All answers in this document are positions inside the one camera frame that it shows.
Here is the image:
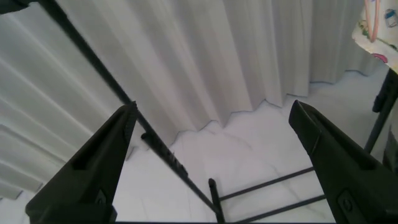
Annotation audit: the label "cream printed shorts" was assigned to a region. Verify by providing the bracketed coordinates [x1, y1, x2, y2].
[351, 0, 398, 75]

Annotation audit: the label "black clothes rack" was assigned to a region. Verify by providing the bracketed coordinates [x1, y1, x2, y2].
[0, 0, 398, 224]

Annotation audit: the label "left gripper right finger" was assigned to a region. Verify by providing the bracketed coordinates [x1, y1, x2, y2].
[287, 99, 398, 223]

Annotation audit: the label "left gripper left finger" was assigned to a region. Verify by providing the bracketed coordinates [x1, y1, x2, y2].
[24, 101, 139, 223]

